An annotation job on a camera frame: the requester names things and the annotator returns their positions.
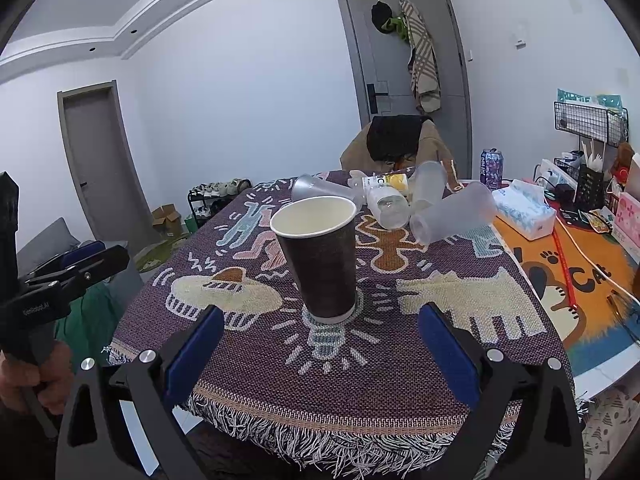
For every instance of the frosted plastic cup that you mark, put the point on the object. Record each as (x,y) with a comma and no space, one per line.
(450,215)
(427,182)

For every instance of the red ruler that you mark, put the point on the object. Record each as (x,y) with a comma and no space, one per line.
(564,270)

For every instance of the pink box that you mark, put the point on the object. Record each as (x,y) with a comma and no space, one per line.
(627,222)

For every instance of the grey door with lock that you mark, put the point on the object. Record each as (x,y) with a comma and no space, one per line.
(365,50)

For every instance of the green hanging toy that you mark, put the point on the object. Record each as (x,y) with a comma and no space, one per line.
(398,27)

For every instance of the white power strip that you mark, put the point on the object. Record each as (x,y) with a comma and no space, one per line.
(552,172)

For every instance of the black garment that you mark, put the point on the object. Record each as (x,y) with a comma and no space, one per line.
(395,137)

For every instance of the plaid scarf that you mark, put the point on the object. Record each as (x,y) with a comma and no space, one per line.
(425,70)

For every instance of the black mesh pen holder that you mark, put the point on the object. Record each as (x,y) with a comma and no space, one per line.
(590,187)

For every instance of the green floor rug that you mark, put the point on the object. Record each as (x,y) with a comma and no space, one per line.
(160,254)

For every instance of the clear bottle yellow label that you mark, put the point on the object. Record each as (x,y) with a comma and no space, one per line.
(387,205)

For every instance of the purple printed blanket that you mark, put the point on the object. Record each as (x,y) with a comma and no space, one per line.
(400,385)

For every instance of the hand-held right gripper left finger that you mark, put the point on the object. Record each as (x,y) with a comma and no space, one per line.
(195,350)

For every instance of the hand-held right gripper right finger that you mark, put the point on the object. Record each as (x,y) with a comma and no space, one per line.
(445,355)

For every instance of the plain grey door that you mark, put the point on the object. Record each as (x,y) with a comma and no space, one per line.
(100,160)

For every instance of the person's left hand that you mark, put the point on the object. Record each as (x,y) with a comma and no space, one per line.
(56,377)

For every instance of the blue white tissue pack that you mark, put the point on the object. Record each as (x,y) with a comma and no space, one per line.
(525,210)

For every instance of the green cloth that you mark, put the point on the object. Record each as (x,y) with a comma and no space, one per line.
(95,320)

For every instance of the purple drink can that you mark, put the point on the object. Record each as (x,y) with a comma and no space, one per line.
(492,170)

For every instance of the orange cat desk mat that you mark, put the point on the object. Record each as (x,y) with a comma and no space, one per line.
(590,265)

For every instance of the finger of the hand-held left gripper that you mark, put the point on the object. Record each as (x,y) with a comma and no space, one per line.
(82,252)
(100,265)

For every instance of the clear grey plastic cup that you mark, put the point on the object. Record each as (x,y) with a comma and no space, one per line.
(320,189)

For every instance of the black shoe rack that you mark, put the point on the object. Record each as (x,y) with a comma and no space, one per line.
(205,205)

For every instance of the eyeglasses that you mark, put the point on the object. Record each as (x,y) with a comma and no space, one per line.
(620,312)

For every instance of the brown paper cup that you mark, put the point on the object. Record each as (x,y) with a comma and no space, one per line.
(320,265)

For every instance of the cardboard box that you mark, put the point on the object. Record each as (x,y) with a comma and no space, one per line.
(167,219)

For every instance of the black hat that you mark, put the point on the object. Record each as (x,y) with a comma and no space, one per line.
(381,16)

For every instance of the brown plush toy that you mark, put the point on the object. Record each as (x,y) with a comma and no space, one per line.
(625,157)

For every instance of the white wall switch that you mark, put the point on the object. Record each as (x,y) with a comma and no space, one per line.
(520,35)

